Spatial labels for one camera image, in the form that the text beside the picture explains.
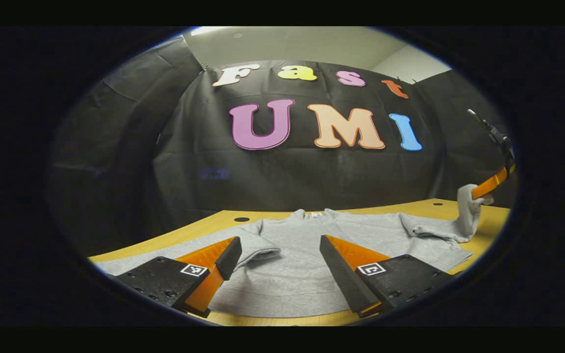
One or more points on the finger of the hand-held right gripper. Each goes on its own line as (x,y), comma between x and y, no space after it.
(489,184)

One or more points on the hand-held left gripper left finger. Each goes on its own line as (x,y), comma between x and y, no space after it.
(228,260)

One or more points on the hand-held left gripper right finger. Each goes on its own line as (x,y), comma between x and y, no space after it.
(341,274)

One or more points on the black backdrop cloth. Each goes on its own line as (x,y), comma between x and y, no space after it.
(312,176)

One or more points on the grey sweatshirt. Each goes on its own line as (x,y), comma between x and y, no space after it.
(302,255)

